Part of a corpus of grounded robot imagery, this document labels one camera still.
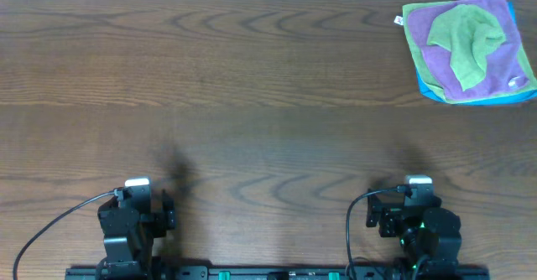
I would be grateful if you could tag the blue cloth at stack bottom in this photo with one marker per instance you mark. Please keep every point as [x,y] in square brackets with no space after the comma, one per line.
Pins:
[500,101]

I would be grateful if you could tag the purple microfiber cloth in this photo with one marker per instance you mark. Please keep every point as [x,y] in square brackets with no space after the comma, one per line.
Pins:
[501,68]

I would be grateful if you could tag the olive green cloth in stack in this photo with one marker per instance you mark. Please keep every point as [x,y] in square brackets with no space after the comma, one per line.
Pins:
[423,72]

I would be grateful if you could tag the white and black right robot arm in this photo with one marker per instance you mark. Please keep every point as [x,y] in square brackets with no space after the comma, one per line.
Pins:
[428,234]

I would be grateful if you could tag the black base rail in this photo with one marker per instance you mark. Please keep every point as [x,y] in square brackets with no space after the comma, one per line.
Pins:
[288,273]

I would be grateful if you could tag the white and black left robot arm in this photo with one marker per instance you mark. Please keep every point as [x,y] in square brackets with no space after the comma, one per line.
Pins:
[129,257]

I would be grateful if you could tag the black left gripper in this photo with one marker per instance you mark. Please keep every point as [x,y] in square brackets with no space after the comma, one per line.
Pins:
[166,215]

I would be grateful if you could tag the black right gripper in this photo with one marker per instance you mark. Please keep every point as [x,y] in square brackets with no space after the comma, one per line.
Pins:
[373,212]

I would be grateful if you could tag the light green microfiber cloth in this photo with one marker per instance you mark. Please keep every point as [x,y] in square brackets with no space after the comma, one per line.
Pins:
[470,34]

